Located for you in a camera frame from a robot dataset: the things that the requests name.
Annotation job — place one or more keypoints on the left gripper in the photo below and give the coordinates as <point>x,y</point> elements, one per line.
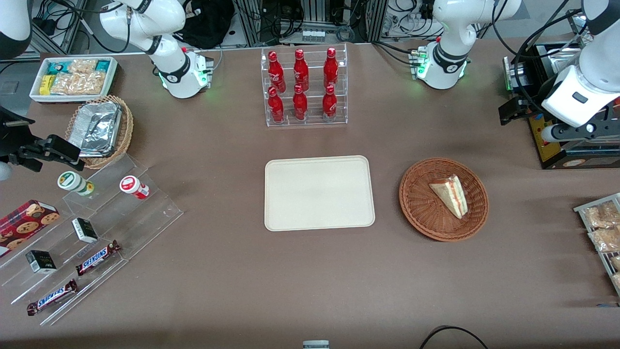
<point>534,95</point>

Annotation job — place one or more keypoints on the brown round wicker basket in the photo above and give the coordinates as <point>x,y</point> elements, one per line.
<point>421,203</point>

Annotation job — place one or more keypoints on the clear acrylic bottle rack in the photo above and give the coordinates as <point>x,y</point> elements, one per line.
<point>312,121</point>

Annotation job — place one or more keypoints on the red cookie box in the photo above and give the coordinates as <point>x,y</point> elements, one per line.
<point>24,223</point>

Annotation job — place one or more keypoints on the large rice cracker bag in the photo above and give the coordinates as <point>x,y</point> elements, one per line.
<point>77,83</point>

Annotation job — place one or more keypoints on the silver foil containers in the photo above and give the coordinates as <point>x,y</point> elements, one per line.
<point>94,128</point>

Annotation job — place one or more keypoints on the clear acrylic stepped stand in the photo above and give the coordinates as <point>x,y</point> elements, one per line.
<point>140,218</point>

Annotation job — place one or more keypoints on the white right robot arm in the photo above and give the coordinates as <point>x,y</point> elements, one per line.
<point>179,72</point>

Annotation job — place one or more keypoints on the clear bagged fried snack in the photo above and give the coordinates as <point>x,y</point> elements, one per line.
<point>600,215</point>
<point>605,240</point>

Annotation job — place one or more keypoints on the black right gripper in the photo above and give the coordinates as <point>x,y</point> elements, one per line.
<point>10,138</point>

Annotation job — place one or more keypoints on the triangular sandwich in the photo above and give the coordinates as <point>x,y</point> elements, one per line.
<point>453,196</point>

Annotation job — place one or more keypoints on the red lidded white cup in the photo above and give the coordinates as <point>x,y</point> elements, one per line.
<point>133,186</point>

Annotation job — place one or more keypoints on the white rectangular snack bin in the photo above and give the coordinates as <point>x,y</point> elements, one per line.
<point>36,94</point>

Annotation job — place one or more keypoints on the small rice cracker bag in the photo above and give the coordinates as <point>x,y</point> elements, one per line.
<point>82,65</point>

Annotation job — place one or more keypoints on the white power strip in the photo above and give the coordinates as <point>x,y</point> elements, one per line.
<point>313,35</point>

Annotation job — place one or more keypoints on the yellow snack packet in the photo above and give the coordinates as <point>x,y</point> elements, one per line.
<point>46,85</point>

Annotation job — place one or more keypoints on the black bag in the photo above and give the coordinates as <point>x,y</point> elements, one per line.
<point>208,24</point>

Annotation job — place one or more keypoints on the grey device edge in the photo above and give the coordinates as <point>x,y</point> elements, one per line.
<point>316,344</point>

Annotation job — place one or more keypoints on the small dark green box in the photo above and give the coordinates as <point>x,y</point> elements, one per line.
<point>41,261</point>
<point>85,230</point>

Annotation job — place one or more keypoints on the snickers chocolate bar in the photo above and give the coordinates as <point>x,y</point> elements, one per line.
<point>51,296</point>
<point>97,257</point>

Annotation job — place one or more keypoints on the black hot food warmer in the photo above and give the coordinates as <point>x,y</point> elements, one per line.
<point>557,150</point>

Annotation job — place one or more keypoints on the green lidded white cup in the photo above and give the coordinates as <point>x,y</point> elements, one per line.
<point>72,182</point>

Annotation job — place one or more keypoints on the red cola bottle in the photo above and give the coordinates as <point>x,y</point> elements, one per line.
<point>331,68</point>
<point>275,72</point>
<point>301,70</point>
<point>276,106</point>
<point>300,104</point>
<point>330,104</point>

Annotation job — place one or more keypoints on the light wicker basket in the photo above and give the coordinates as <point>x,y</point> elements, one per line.
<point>126,131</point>

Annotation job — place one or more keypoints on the beige rectangular tray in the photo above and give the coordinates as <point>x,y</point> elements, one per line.
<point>319,194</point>

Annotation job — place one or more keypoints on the teal snack packet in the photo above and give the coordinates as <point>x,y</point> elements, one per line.
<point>56,68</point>
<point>102,65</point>

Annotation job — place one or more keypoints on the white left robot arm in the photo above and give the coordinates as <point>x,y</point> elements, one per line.
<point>445,58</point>

